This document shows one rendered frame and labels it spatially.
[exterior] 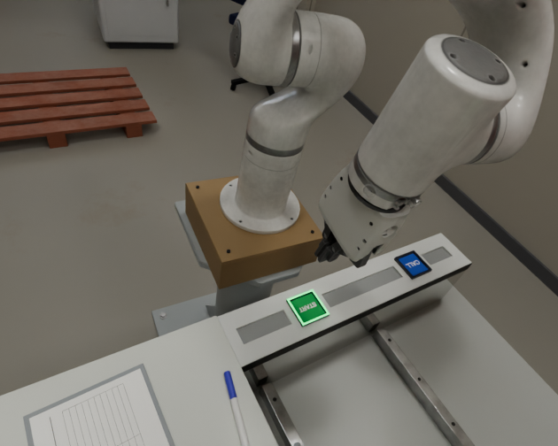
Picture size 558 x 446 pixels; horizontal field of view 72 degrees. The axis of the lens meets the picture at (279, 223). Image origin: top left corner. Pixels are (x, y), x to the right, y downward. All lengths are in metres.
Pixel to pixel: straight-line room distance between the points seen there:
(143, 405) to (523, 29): 0.59
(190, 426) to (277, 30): 0.56
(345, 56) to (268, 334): 0.47
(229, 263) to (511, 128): 0.55
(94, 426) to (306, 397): 0.36
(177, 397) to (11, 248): 1.66
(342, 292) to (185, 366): 0.31
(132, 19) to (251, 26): 3.23
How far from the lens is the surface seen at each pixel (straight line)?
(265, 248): 0.81
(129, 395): 0.59
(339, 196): 0.47
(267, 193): 0.80
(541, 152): 2.57
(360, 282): 0.76
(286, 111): 0.73
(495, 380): 0.96
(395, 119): 0.37
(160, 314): 1.75
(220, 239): 0.81
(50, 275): 1.99
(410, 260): 0.83
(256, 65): 0.64
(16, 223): 2.26
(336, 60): 0.68
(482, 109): 0.35
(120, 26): 3.85
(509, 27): 0.44
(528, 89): 0.44
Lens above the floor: 1.52
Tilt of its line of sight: 44 degrees down
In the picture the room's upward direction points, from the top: 14 degrees clockwise
